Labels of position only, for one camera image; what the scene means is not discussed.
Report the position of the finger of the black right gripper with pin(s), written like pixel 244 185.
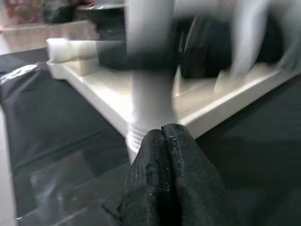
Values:
pixel 113 56

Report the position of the clear plastic wrap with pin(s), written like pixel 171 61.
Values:
pixel 16 73

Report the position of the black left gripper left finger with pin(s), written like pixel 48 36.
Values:
pixel 150 183

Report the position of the white plastic table leg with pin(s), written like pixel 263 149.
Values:
pixel 70 49
pixel 150 99

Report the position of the black round stool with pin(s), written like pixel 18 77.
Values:
pixel 110 21

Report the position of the black table cloth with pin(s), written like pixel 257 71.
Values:
pixel 58 117

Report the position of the pink cloth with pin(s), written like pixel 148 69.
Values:
pixel 47 33

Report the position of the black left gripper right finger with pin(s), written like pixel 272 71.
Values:
pixel 195 183

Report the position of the white plastic children table top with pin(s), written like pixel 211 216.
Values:
pixel 211 101

